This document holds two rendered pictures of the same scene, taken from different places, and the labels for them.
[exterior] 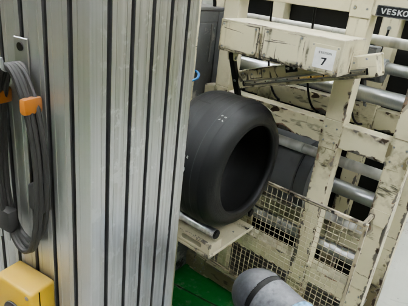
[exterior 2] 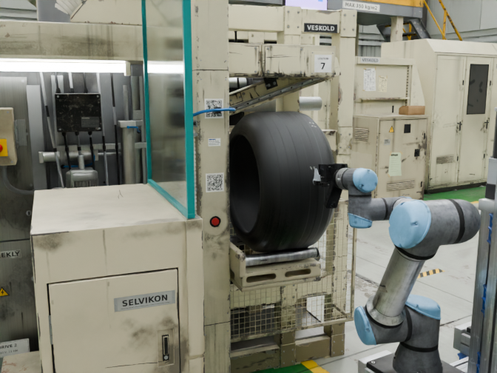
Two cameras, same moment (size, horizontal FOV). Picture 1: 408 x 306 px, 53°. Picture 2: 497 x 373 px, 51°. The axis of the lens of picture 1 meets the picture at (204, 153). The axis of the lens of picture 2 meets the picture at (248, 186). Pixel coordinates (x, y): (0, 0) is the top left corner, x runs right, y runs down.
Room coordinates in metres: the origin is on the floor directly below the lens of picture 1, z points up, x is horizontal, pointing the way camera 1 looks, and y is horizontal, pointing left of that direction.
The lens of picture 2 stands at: (0.65, 1.87, 1.59)
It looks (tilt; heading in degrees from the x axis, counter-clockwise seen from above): 11 degrees down; 302
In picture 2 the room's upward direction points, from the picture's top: straight up
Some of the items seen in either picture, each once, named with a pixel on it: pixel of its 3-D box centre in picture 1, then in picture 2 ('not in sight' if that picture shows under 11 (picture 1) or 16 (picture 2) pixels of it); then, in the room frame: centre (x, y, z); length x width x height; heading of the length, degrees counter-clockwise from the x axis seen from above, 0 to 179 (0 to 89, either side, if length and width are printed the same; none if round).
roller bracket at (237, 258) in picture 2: not in sight; (227, 251); (1.86, 0.10, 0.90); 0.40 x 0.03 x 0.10; 143
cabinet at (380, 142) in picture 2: not in sight; (386, 162); (2.70, -4.88, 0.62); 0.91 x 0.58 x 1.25; 62
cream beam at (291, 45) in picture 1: (288, 44); (266, 61); (1.91, -0.32, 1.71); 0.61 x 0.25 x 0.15; 53
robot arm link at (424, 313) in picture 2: not in sight; (418, 318); (1.00, 0.31, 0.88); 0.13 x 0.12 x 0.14; 44
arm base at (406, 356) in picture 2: not in sight; (418, 353); (1.00, 0.30, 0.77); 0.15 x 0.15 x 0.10
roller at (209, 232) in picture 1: (188, 218); (279, 256); (1.64, 0.04, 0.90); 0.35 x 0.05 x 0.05; 53
